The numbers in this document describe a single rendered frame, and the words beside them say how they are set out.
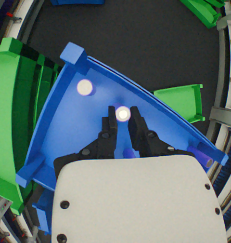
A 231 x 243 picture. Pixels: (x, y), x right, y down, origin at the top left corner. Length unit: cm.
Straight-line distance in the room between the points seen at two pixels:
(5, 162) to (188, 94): 82
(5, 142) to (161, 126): 31
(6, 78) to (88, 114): 18
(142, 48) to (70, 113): 55
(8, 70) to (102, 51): 47
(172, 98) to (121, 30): 44
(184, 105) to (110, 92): 59
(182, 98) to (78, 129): 62
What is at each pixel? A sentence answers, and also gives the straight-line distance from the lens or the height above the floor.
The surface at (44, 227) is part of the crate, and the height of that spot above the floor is 20.
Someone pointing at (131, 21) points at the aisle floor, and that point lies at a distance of 74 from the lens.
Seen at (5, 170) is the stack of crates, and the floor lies 40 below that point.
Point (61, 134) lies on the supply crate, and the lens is 22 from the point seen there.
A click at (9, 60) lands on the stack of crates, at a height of 40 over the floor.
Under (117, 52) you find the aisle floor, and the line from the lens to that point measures 64.
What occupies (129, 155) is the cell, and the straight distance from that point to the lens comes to 20.
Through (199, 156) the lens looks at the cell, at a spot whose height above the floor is 45.
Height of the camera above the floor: 60
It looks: 77 degrees down
